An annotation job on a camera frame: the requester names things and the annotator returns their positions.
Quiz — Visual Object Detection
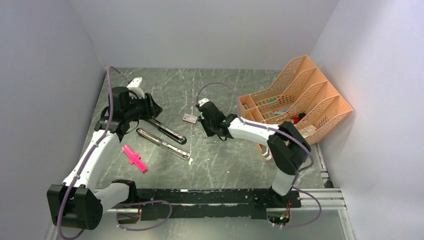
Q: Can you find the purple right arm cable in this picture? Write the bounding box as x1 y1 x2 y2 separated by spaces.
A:
195 82 323 229

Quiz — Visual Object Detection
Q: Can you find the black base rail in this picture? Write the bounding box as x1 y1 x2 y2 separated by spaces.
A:
105 188 302 221

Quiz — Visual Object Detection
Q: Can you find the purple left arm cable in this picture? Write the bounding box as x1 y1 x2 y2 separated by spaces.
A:
56 66 130 240

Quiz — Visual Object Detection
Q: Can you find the pink plastic clip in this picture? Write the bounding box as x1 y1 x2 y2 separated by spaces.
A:
121 144 148 174

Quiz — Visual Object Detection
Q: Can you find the red white staple box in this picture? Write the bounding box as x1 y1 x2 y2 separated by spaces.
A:
182 113 198 124

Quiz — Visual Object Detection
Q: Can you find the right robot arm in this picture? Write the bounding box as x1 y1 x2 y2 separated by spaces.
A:
195 98 312 207

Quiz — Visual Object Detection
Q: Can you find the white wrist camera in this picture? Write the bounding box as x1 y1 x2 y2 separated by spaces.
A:
127 77 145 98
197 98 210 107

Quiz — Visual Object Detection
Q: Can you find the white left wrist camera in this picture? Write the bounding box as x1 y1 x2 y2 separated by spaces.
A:
127 77 145 98

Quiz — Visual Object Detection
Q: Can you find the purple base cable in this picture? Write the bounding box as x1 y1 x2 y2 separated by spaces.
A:
115 200 174 233

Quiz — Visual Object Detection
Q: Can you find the beige stapler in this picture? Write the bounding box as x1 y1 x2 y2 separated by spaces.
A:
135 127 191 161

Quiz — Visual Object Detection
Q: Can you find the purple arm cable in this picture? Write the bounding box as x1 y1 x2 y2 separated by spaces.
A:
195 82 323 229
56 66 130 240

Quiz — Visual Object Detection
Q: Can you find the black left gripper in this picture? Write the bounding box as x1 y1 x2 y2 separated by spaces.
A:
123 92 163 122

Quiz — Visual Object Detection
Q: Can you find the beige box in organizer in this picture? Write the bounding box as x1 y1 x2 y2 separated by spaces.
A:
299 125 318 140

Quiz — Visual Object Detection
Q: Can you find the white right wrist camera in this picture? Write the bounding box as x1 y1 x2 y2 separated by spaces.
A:
197 98 210 107

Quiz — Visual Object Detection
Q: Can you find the orange file organizer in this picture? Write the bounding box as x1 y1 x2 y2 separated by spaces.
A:
238 55 353 145

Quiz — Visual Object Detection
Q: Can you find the black stapler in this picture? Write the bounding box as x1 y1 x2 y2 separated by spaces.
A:
147 118 187 145

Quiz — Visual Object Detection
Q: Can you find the red black item in organizer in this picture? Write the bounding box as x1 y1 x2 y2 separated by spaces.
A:
290 112 306 125

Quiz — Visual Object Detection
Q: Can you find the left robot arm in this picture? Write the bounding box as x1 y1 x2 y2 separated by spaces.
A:
46 86 163 230

